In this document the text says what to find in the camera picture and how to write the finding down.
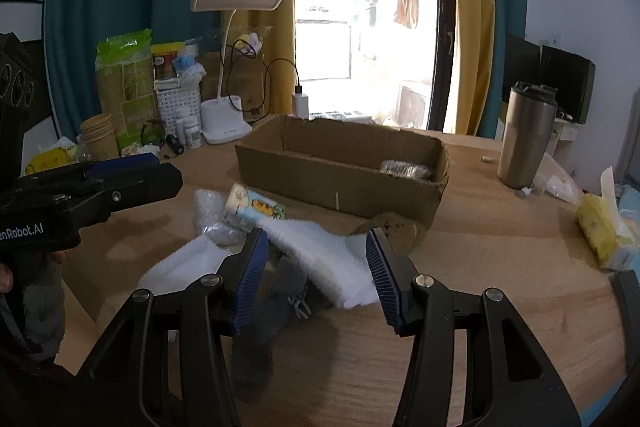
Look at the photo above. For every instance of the white power strip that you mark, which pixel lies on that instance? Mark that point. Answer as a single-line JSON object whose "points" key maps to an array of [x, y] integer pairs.
{"points": [[340, 115]]}

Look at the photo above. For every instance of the blue packet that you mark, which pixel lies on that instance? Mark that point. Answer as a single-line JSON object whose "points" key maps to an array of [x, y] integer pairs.
{"points": [[187, 59]]}

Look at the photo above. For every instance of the grey sock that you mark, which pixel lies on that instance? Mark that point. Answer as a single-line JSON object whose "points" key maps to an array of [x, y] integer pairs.
{"points": [[280, 292]]}

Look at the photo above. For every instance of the black door frame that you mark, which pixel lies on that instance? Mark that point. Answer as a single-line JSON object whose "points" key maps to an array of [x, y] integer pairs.
{"points": [[445, 32]]}

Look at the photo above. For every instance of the large cardboard carton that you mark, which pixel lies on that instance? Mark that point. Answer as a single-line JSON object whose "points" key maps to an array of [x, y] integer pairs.
{"points": [[245, 87]]}

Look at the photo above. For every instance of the person's left forearm grey sleeve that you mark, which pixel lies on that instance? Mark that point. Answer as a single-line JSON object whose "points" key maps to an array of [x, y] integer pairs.
{"points": [[42, 307]]}

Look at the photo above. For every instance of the clear plastic packet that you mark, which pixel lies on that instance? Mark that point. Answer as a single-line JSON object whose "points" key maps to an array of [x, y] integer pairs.
{"points": [[405, 169]]}

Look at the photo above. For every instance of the plastic bag of small toys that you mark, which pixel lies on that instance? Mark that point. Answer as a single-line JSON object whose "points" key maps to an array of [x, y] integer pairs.
{"points": [[250, 42]]}

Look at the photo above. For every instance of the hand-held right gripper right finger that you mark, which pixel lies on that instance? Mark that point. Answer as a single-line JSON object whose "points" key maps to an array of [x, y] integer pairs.
{"points": [[382, 272]]}

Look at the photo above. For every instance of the crumpled clear plastic bag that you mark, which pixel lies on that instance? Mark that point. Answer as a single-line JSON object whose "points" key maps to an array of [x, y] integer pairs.
{"points": [[557, 187]]}

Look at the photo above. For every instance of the brown cardboard box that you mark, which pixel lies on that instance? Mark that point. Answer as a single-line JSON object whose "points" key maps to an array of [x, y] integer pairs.
{"points": [[320, 184]]}

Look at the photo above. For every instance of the stack of paper cups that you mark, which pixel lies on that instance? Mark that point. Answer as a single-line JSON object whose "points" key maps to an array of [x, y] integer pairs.
{"points": [[100, 137]]}

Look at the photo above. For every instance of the white bubble wrap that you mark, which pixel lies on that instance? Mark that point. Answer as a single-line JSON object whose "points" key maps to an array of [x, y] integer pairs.
{"points": [[320, 257]]}

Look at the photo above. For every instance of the white desk lamp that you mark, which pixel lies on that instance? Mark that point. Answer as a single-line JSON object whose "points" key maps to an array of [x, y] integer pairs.
{"points": [[225, 122]]}

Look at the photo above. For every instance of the green package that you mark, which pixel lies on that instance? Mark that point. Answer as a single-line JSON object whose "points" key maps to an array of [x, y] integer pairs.
{"points": [[127, 87]]}

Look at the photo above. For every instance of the yellow tissue pack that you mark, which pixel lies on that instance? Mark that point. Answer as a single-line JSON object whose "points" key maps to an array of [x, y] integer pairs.
{"points": [[600, 227]]}

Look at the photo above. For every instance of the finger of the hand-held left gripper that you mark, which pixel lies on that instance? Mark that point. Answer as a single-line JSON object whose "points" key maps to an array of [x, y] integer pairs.
{"points": [[125, 162], [145, 187]]}

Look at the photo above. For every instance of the steel tumbler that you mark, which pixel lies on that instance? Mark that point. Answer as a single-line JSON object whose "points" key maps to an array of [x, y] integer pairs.
{"points": [[525, 137]]}

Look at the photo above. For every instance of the clear bubble wrap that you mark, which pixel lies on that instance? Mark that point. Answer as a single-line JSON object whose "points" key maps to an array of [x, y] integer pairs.
{"points": [[212, 217]]}

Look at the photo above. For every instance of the white pill bottle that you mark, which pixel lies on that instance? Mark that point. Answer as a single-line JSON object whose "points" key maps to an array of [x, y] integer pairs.
{"points": [[193, 134], [180, 122]]}

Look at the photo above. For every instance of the white charger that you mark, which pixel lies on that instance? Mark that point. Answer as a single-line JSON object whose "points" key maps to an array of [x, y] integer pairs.
{"points": [[301, 104]]}

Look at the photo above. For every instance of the white plastic basket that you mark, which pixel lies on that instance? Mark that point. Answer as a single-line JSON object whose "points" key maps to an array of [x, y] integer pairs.
{"points": [[177, 99]]}

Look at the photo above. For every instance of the black flashlight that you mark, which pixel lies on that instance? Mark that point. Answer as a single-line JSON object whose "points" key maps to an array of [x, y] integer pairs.
{"points": [[175, 144]]}

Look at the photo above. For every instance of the cartoon print tissue pack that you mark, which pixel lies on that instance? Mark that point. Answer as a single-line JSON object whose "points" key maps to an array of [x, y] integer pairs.
{"points": [[252, 207]]}

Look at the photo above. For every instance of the yellow plastic bag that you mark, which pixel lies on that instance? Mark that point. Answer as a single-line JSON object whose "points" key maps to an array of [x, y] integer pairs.
{"points": [[47, 159]]}

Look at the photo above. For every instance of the black monitor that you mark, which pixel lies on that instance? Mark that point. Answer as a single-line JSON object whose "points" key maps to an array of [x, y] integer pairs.
{"points": [[565, 82]]}

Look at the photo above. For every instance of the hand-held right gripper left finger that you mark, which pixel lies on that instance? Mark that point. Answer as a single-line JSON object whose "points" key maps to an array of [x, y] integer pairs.
{"points": [[252, 272]]}

